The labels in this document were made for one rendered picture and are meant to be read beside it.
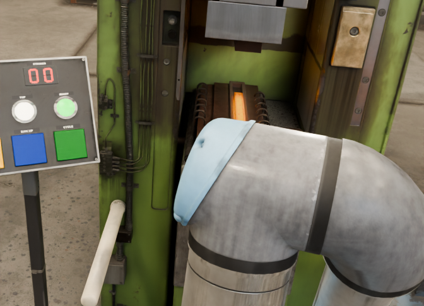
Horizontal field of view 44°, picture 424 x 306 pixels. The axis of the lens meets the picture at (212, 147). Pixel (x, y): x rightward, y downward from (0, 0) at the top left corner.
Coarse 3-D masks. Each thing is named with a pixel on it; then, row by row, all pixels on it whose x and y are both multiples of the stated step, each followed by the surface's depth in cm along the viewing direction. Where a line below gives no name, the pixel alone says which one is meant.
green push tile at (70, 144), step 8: (56, 136) 131; (64, 136) 131; (72, 136) 132; (80, 136) 133; (56, 144) 131; (64, 144) 131; (72, 144) 132; (80, 144) 133; (56, 152) 131; (64, 152) 131; (72, 152) 132; (80, 152) 133
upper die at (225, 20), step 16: (208, 0) 131; (208, 16) 132; (224, 16) 132; (240, 16) 132; (256, 16) 132; (272, 16) 132; (208, 32) 134; (224, 32) 134; (240, 32) 134; (256, 32) 134; (272, 32) 134
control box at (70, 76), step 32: (0, 64) 127; (32, 64) 130; (64, 64) 133; (0, 96) 126; (32, 96) 129; (64, 96) 132; (0, 128) 126; (32, 128) 129; (64, 128) 132; (64, 160) 133; (96, 160) 135
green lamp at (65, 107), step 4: (60, 100) 132; (64, 100) 132; (68, 100) 133; (60, 104) 132; (64, 104) 132; (68, 104) 132; (72, 104) 133; (60, 108) 132; (64, 108) 132; (68, 108) 132; (72, 108) 133; (60, 112) 132; (64, 112) 132; (68, 112) 132; (72, 112) 133
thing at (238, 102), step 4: (236, 92) 174; (236, 96) 171; (240, 96) 171; (236, 100) 167; (240, 100) 168; (236, 104) 165; (240, 104) 165; (236, 108) 162; (240, 108) 162; (236, 112) 159; (240, 112) 159; (236, 116) 157; (240, 116) 157; (244, 116) 157; (240, 120) 154; (244, 120) 155
